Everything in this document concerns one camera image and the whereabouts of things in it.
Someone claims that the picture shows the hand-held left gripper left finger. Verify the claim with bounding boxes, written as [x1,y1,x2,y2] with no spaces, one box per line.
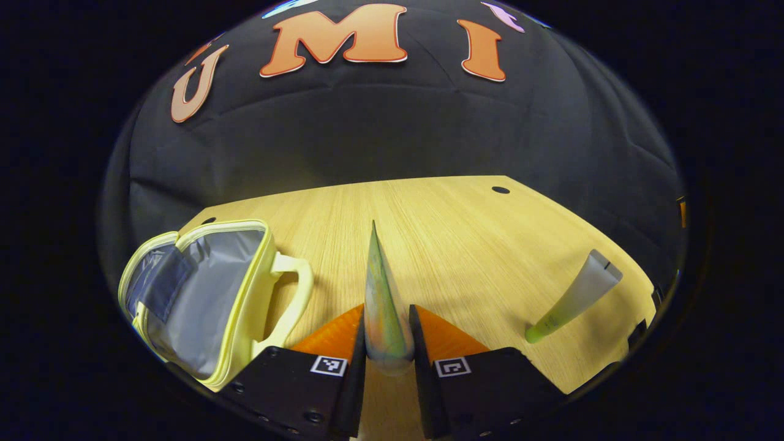
[217,304,368,440]

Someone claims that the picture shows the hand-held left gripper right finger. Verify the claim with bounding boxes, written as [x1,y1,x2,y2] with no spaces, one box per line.
[408,304,568,440]

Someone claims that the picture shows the green blue sachet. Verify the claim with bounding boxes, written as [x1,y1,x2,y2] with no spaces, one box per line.
[364,220,417,376]

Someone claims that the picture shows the cream yellow suitcase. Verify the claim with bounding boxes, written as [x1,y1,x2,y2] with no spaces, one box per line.
[117,219,315,392]

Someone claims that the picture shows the white green squeeze tube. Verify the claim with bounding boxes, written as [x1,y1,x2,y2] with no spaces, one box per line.
[524,248,624,345]

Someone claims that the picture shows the black backdrop cloth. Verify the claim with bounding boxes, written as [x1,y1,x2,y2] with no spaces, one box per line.
[98,0,688,295]

